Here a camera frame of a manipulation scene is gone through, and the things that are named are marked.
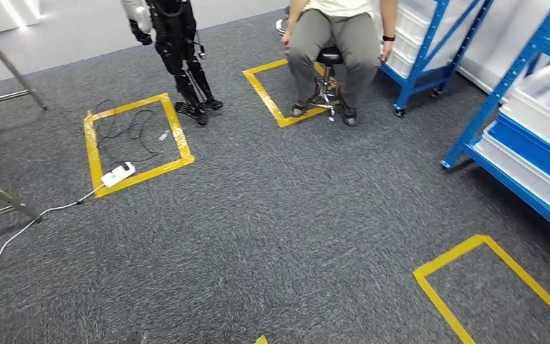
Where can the black wristwatch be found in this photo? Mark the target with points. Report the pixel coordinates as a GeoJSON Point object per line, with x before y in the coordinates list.
{"type": "Point", "coordinates": [389, 38]}

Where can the white power strip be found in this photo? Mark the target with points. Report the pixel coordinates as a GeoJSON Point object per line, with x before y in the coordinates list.
{"type": "Point", "coordinates": [118, 174]}

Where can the person's right hand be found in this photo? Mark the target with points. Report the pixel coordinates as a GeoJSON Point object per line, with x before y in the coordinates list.
{"type": "Point", "coordinates": [286, 39]}

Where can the person's right forearm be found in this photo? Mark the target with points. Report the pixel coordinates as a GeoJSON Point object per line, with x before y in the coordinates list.
{"type": "Point", "coordinates": [296, 14]}

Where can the person's left hand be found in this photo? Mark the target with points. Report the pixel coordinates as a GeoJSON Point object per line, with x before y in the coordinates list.
{"type": "Point", "coordinates": [387, 51]}

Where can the stainless steel workbench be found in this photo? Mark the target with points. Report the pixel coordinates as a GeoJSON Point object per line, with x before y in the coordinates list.
{"type": "Point", "coordinates": [19, 77]}

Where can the small white plug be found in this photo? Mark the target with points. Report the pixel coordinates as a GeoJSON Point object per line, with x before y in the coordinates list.
{"type": "Point", "coordinates": [164, 135]}

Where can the person's left forearm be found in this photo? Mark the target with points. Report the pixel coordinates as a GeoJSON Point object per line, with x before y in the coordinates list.
{"type": "Point", "coordinates": [389, 16]}

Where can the yellow floor tape square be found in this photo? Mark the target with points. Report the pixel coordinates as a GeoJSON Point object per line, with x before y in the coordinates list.
{"type": "Point", "coordinates": [261, 90]}
{"type": "Point", "coordinates": [92, 156]}

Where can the person's right shoe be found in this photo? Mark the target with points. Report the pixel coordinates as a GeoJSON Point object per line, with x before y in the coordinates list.
{"type": "Point", "coordinates": [297, 110]}

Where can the black chrome stool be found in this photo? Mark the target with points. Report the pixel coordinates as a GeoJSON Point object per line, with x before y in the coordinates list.
{"type": "Point", "coordinates": [329, 55]}

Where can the black standing humanoid robot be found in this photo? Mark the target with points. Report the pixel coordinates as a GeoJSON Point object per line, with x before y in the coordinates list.
{"type": "Point", "coordinates": [180, 47]}

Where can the person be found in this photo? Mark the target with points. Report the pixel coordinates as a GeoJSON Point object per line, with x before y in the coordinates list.
{"type": "Point", "coordinates": [332, 33]}

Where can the white car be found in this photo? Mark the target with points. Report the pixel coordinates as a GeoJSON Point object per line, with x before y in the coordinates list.
{"type": "Point", "coordinates": [507, 28]}

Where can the blue steel shelf rack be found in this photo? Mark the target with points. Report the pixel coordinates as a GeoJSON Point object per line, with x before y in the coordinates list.
{"type": "Point", "coordinates": [420, 57]}
{"type": "Point", "coordinates": [505, 90]}

